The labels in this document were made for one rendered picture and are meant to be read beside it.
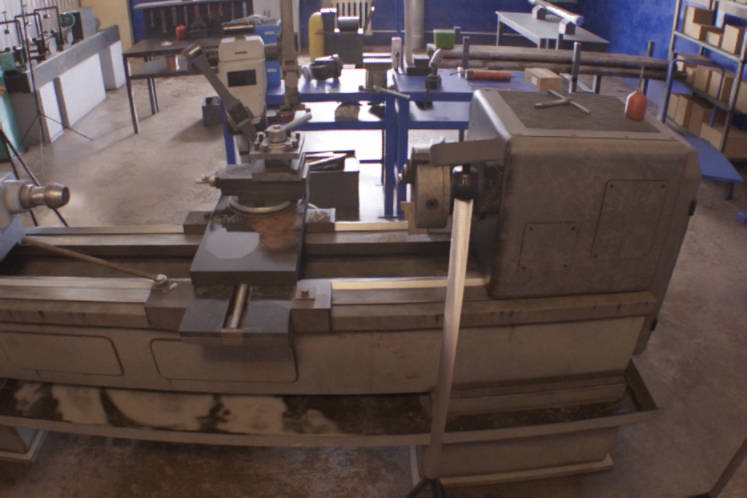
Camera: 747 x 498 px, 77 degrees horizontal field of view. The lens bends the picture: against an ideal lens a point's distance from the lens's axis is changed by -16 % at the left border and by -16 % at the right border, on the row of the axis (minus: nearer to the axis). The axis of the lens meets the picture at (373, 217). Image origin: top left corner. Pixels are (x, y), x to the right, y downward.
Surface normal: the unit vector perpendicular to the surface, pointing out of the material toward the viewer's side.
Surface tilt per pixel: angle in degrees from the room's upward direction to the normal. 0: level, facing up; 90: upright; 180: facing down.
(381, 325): 90
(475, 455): 90
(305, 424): 0
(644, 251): 90
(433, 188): 66
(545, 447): 90
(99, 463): 0
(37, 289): 0
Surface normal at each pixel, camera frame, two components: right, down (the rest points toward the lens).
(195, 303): 0.00, -0.87
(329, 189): 0.08, 0.50
